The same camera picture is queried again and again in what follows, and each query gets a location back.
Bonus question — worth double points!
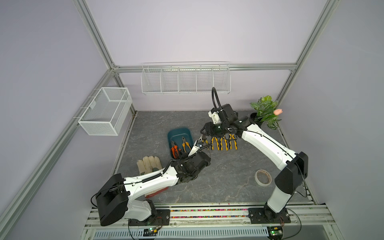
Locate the yellow black combination pliers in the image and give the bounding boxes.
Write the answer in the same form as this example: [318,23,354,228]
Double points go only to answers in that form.
[220,137,229,151]

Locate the large yellow combination pliers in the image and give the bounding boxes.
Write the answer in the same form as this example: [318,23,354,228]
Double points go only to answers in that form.
[211,137,221,151]

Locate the teal plastic storage box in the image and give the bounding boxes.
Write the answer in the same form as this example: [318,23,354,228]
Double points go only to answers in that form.
[168,128,193,160]

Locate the orange needle nose pliers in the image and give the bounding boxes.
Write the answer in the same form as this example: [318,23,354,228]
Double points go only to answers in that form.
[171,140,180,159]

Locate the yellow orange black pliers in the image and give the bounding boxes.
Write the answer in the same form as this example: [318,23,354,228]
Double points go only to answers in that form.
[182,137,191,154]

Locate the yellow needle nose pliers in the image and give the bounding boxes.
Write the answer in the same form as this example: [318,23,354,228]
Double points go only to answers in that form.
[203,139,210,149]

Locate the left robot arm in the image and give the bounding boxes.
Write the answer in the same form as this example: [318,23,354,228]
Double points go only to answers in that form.
[95,152,211,227]

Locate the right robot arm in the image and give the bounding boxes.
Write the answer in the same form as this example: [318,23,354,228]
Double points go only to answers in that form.
[201,104,309,216]

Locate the beige work glove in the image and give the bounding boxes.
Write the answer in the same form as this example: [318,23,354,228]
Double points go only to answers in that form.
[137,156,168,199]

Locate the green artificial plant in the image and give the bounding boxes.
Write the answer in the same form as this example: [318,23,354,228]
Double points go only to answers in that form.
[250,95,281,130]

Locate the pink tulip flower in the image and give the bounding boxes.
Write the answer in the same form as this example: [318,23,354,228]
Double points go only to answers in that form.
[273,109,283,116]

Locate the white tape roll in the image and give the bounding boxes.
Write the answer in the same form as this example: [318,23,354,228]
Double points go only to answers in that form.
[255,169,272,187]

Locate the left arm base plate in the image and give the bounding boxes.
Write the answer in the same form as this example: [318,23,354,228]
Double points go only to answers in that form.
[129,209,171,226]

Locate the white wire wall shelf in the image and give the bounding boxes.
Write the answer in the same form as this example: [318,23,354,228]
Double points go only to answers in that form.
[141,62,232,94]

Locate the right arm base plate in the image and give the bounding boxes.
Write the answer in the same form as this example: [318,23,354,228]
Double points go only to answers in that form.
[248,208,291,224]

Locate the white wire basket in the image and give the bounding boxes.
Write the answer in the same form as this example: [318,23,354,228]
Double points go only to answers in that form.
[78,87,133,136]

